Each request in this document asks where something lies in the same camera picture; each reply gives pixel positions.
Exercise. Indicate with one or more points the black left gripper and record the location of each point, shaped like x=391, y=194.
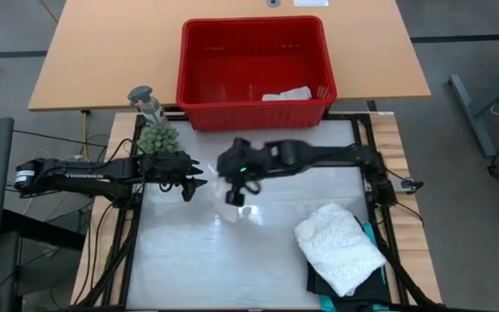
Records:
x=167, y=167

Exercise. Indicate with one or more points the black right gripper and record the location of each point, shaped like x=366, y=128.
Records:
x=241, y=162

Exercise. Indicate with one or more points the white lace garment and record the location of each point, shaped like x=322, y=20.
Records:
x=340, y=251

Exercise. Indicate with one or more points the plain white thin garment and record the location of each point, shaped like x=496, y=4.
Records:
x=293, y=94

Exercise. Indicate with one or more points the dark grey garment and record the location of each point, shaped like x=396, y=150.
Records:
x=362, y=288

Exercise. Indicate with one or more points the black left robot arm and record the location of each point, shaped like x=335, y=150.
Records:
x=80, y=175

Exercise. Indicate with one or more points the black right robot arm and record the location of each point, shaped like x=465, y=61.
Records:
x=332, y=156

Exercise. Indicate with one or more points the red plastic bin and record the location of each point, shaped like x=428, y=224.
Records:
x=232, y=117

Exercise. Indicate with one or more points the green potted plant patterned pot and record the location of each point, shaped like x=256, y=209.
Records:
x=158, y=138

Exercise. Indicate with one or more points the clear spray bottle black head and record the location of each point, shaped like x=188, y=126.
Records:
x=147, y=104

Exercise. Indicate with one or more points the wooden workbench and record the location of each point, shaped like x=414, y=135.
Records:
x=102, y=52

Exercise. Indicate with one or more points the black plug block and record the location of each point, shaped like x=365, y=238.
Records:
x=412, y=186

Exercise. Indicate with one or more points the grey desk grommet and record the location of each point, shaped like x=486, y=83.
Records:
x=273, y=2

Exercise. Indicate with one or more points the white card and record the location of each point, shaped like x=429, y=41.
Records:
x=310, y=2

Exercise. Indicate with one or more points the grey metal desk leg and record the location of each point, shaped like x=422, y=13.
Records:
x=470, y=112

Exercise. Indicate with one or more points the black aluminium table frame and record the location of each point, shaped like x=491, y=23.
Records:
x=358, y=117

